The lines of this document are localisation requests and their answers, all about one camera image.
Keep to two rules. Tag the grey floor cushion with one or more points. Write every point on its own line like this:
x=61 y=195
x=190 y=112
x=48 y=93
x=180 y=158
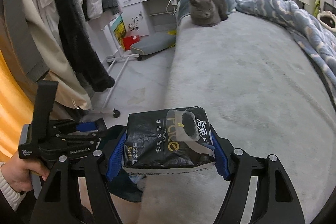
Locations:
x=153 y=43

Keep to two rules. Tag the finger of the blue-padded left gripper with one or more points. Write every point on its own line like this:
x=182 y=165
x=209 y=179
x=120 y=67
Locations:
x=67 y=125
x=79 y=138

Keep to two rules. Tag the person's left hand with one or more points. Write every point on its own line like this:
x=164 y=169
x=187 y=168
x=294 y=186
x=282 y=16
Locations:
x=17 y=171

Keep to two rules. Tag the white clothes rack frame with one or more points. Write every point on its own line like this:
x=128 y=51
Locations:
x=112 y=61

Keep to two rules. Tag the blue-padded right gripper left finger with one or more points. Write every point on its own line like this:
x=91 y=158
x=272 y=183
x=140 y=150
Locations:
x=59 y=199

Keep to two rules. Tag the grey knit hanging sweater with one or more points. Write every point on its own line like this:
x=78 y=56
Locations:
x=21 y=41

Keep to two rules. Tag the grey cat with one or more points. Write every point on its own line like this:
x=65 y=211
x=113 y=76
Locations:
x=208 y=13

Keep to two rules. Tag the cream hanging garment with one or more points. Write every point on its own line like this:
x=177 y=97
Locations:
x=69 y=93

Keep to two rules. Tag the grey bed with headboard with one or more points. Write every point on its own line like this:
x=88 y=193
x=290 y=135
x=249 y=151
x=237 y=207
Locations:
x=262 y=91

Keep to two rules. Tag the dark teal trash bin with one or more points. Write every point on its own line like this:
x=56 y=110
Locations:
x=119 y=182

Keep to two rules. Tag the white cat bed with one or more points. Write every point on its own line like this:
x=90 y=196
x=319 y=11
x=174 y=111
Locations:
x=328 y=20

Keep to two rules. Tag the person's left forearm sleeve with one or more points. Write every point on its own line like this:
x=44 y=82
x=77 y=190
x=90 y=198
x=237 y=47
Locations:
x=13 y=196

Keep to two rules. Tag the yellow painting canvas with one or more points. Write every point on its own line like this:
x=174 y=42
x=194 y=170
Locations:
x=119 y=30

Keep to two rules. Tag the red box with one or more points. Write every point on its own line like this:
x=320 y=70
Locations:
x=128 y=41

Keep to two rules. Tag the black tissue pack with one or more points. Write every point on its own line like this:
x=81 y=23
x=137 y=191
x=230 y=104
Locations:
x=168 y=141

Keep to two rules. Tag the blue cloud-pattern blanket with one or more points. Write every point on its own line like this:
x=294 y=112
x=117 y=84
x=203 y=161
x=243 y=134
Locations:
x=309 y=34

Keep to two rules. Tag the yellow plastic bag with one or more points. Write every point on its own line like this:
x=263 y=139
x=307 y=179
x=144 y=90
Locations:
x=172 y=32

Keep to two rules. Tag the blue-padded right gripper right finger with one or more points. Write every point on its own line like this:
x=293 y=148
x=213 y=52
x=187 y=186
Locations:
x=276 y=200

